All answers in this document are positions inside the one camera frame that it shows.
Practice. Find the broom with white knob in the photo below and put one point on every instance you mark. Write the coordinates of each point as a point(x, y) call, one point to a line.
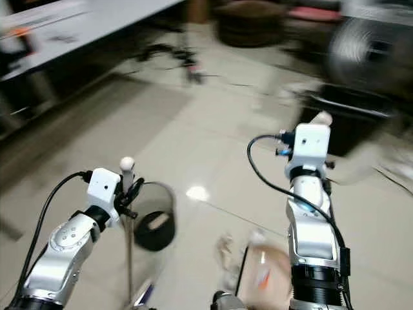
point(126, 163)

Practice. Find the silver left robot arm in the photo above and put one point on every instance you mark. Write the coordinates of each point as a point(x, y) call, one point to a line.
point(66, 248)

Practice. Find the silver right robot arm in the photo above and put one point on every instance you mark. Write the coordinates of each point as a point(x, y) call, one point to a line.
point(310, 240)

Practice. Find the black round bin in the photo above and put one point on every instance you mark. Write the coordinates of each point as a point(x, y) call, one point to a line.
point(155, 239)

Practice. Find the grey robot leg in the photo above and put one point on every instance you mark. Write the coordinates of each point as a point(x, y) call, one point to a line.
point(224, 302)

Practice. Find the white long table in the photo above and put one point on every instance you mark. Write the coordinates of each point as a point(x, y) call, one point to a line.
point(97, 26)

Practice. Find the dark brown round stool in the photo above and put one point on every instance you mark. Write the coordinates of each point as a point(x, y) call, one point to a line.
point(250, 24)

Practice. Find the pink flat cushion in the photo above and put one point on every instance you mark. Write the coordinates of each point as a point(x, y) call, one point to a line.
point(315, 13)

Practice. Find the round standing fan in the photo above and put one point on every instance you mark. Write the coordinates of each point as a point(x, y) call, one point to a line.
point(364, 58)

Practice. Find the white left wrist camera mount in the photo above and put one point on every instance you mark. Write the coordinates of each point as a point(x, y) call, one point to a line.
point(104, 187)

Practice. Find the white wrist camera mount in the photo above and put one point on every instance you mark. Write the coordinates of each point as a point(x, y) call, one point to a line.
point(311, 148)
point(104, 187)

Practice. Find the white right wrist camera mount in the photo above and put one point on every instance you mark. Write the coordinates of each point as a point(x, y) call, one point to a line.
point(311, 148)

